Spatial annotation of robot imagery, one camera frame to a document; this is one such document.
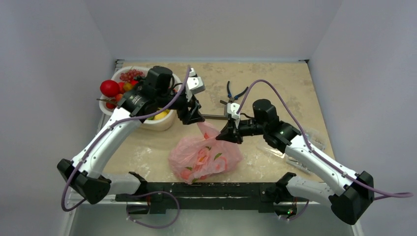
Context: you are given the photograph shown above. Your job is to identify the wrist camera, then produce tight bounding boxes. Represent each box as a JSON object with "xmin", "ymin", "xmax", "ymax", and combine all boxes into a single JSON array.
[
  {"xmin": 224, "ymin": 102, "xmax": 240, "ymax": 122},
  {"xmin": 185, "ymin": 68, "xmax": 206, "ymax": 101}
]

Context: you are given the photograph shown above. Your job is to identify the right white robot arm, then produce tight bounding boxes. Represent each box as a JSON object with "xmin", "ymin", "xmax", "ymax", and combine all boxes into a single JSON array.
[{"xmin": 216, "ymin": 99, "xmax": 375, "ymax": 225}]

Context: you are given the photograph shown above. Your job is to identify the blue handled pliers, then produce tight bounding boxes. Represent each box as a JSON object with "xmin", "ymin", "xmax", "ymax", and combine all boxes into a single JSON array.
[{"xmin": 226, "ymin": 81, "xmax": 249, "ymax": 102}]

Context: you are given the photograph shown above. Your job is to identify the pink plastic bag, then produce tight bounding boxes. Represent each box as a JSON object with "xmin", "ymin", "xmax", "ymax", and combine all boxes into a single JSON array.
[{"xmin": 168, "ymin": 122, "xmax": 243, "ymax": 184}]

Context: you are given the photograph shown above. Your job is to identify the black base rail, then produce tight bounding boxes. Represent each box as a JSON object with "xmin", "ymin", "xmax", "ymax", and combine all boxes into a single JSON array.
[{"xmin": 115, "ymin": 182, "xmax": 298, "ymax": 217}]

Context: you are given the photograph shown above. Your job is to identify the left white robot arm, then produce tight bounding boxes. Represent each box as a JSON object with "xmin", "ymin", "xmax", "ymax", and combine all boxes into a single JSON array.
[{"xmin": 57, "ymin": 66, "xmax": 205, "ymax": 211}]

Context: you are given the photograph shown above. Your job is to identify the small yellow fake lemon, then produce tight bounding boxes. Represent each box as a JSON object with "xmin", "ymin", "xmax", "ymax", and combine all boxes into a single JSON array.
[{"xmin": 153, "ymin": 110, "xmax": 170, "ymax": 120}]

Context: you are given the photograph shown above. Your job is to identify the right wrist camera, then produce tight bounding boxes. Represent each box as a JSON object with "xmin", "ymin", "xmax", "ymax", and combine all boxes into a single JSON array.
[{"xmin": 224, "ymin": 102, "xmax": 240, "ymax": 122}]

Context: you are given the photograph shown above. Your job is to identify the red fake grapes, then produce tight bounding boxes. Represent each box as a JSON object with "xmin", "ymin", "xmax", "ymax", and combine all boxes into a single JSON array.
[{"xmin": 119, "ymin": 69, "xmax": 144, "ymax": 82}]

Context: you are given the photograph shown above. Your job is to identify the grey metal faucet handle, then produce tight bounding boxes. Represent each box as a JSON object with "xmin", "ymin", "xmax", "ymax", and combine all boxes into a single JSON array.
[{"xmin": 202, "ymin": 100, "xmax": 233, "ymax": 120}]

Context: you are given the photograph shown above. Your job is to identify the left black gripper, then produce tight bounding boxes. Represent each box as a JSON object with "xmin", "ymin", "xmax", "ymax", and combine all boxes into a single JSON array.
[{"xmin": 156, "ymin": 87, "xmax": 205, "ymax": 123}]

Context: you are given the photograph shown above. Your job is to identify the clear plastic screw box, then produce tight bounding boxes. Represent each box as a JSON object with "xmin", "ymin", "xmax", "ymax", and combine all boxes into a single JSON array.
[{"xmin": 257, "ymin": 128, "xmax": 328, "ymax": 175}]

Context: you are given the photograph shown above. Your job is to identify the red fake apple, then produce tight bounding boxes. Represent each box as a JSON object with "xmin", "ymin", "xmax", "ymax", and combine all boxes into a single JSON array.
[{"xmin": 99, "ymin": 80, "xmax": 120, "ymax": 97}]

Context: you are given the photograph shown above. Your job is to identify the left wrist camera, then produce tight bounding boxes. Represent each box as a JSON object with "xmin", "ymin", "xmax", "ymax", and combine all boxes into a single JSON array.
[{"xmin": 185, "ymin": 68, "xmax": 206, "ymax": 101}]

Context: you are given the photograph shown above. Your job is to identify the white fruit basket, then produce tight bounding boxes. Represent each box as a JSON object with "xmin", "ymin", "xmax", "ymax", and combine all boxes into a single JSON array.
[{"xmin": 97, "ymin": 66, "xmax": 177, "ymax": 133}]

